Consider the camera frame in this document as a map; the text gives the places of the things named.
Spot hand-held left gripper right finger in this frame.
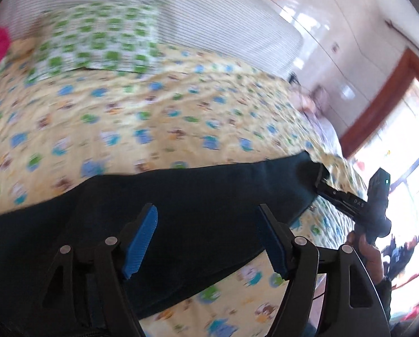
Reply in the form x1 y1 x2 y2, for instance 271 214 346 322
257 204 390 337

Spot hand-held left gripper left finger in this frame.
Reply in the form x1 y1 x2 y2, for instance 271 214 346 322
42 203 159 337

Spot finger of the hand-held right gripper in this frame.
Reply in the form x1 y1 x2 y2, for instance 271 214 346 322
309 161 332 187

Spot dark navy pants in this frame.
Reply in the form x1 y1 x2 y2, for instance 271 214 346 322
0 150 323 337

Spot person's right hand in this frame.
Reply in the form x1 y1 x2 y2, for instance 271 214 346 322
346 230 384 283

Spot pale clothes pile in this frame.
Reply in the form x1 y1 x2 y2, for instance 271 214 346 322
289 72 341 157

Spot yellow printed bed sheet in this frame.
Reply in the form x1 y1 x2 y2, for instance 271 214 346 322
0 40 370 337

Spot grey striped headboard cushion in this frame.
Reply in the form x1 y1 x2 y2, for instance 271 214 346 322
0 0 303 78

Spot green printed white pillow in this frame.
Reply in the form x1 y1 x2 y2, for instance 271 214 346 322
30 2 161 78

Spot brown wooden door frame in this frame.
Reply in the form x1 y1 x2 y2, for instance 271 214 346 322
339 47 419 158

